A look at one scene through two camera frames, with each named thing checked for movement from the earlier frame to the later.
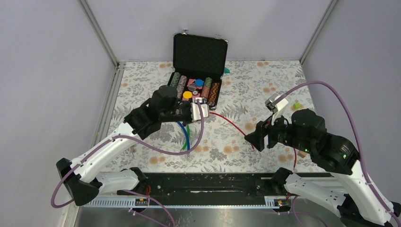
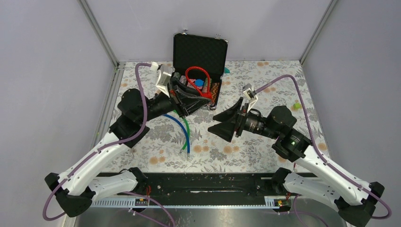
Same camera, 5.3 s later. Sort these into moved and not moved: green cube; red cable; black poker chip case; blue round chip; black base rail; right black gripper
Moved: red cable; right black gripper
Not moved: black base rail; black poker chip case; green cube; blue round chip
